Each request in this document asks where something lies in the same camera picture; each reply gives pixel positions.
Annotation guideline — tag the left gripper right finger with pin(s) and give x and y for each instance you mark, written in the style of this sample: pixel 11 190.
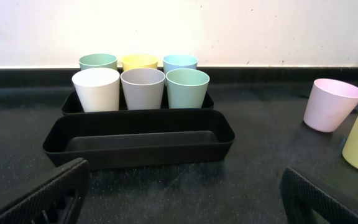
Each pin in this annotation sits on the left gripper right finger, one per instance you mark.
pixel 309 202

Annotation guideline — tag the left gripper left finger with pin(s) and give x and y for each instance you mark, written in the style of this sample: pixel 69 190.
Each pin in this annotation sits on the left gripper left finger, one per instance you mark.
pixel 51 193

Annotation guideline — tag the pink cup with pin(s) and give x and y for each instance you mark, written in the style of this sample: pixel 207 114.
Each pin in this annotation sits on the pink cup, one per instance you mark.
pixel 328 109

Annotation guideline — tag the black tray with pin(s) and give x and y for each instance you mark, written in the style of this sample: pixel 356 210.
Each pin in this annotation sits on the black tray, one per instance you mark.
pixel 68 105
pixel 135 155

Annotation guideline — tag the white cup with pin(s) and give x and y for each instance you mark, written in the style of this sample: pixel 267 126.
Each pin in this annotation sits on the white cup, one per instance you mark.
pixel 96 93

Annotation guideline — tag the grey cup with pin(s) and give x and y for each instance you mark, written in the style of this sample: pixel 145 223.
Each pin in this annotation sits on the grey cup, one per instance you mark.
pixel 143 93

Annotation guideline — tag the green cup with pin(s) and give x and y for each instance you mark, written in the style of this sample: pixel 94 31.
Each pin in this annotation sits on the green cup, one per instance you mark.
pixel 98 60
pixel 186 93

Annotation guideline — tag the blue cup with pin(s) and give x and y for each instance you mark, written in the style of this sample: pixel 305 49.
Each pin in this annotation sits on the blue cup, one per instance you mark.
pixel 179 62

